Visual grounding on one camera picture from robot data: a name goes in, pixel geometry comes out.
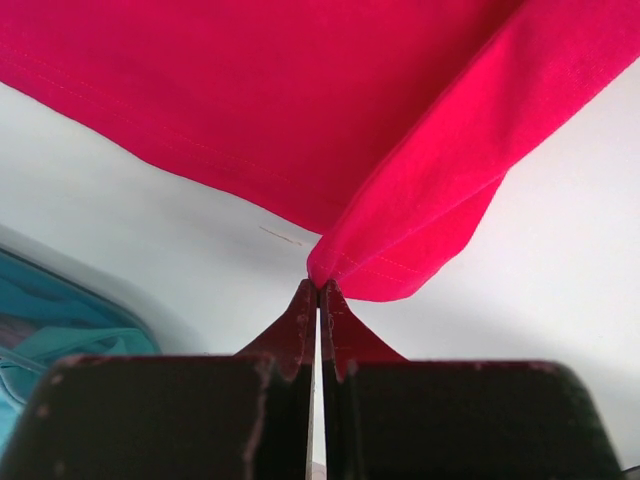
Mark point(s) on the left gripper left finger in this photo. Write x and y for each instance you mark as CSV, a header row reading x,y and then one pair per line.
x,y
244,416

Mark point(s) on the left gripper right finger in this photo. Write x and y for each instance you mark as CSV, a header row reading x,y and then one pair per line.
x,y
388,417

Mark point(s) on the red t shirt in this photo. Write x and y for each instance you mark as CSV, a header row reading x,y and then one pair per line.
x,y
384,126

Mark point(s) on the cyan t shirt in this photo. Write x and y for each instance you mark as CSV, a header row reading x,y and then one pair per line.
x,y
28,352

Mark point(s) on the grey plastic bin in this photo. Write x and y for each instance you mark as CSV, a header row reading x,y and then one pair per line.
x,y
44,287

